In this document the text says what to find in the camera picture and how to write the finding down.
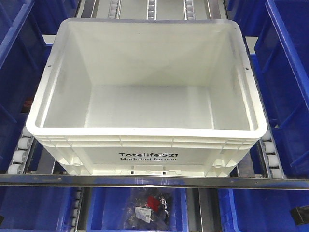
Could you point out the blue bin left upper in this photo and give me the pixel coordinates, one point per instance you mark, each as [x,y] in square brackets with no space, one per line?
[22,48]

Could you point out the blue bin lower right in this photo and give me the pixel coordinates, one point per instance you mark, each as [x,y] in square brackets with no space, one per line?
[248,210]

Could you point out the bagged red black parts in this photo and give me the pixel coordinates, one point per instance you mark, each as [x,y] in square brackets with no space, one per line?
[149,209]

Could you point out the white plastic tote bin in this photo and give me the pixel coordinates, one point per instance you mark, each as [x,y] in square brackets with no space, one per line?
[148,97]

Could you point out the blue bin right upper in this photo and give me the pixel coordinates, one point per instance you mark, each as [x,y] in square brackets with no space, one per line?
[282,53]

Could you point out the white roller track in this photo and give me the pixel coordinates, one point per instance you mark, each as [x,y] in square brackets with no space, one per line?
[269,154]
[21,153]

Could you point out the left white roller track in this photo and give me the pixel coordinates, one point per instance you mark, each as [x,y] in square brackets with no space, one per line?
[21,153]

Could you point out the blue bin lower left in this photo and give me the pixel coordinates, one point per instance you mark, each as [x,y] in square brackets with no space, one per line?
[37,209]

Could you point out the blue bin lower middle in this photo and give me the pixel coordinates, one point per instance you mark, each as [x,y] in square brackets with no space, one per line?
[108,211]

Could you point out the right white roller track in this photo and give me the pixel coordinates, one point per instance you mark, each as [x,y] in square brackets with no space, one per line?
[269,154]

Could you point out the blue bin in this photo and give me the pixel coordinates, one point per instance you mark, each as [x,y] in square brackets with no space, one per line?
[282,53]
[248,210]
[37,209]
[22,48]
[108,211]

